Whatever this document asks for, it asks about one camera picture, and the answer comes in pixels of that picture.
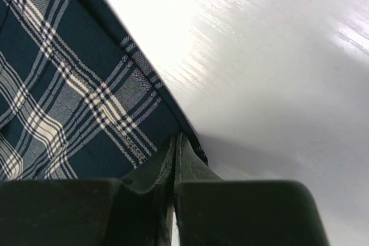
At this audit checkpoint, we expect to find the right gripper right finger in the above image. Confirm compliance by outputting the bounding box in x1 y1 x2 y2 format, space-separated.
174 134 329 245

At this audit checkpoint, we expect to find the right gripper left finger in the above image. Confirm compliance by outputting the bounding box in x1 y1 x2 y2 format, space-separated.
1 137 176 245

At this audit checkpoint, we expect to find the navy plaid pleated skirt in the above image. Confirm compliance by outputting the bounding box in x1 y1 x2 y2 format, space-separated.
1 0 207 181

